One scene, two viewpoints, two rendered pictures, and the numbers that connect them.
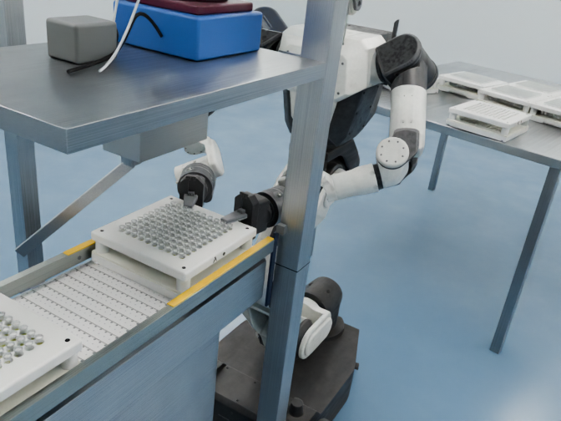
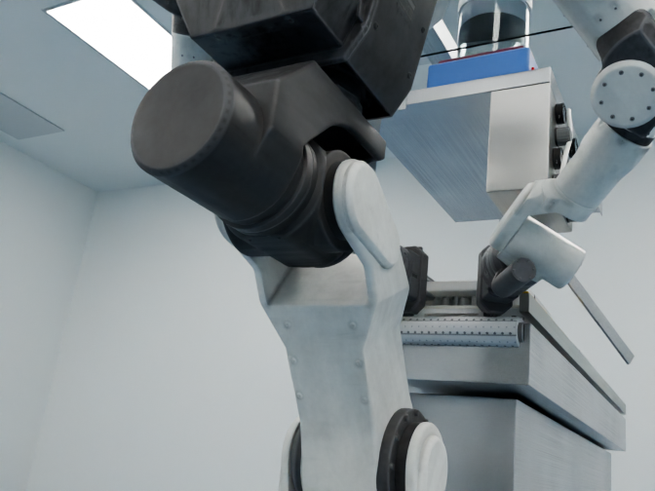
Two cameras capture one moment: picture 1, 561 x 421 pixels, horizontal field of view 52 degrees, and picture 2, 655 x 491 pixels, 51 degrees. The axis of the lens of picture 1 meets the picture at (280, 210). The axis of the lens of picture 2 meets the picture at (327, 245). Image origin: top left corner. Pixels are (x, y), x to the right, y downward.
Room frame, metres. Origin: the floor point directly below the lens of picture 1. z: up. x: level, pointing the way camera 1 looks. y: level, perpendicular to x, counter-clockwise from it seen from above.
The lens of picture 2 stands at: (2.35, -0.03, 0.57)
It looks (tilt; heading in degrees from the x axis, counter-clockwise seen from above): 18 degrees up; 182
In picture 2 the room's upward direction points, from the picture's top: 7 degrees clockwise
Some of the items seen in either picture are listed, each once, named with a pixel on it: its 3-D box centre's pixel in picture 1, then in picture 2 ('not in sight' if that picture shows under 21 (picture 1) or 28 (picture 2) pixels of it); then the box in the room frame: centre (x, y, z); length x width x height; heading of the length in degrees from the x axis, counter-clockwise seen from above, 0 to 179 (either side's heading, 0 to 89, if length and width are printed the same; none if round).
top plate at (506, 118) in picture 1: (490, 113); not in sight; (2.28, -0.78, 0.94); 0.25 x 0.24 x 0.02; 52
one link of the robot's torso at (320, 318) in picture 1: (293, 326); not in sight; (1.64, -0.09, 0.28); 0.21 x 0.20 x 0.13; 152
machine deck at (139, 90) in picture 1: (139, 73); (492, 164); (0.95, 0.26, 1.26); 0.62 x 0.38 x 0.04; 152
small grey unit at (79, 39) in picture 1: (87, 38); not in sight; (0.94, 0.34, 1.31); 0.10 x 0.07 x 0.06; 152
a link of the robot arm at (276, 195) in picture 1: (260, 212); (395, 272); (1.22, 0.05, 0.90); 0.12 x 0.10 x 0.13; 144
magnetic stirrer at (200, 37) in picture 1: (186, 21); (493, 94); (1.14, 0.22, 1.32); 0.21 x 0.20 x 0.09; 62
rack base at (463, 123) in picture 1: (487, 124); not in sight; (2.28, -0.78, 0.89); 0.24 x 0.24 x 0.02; 52
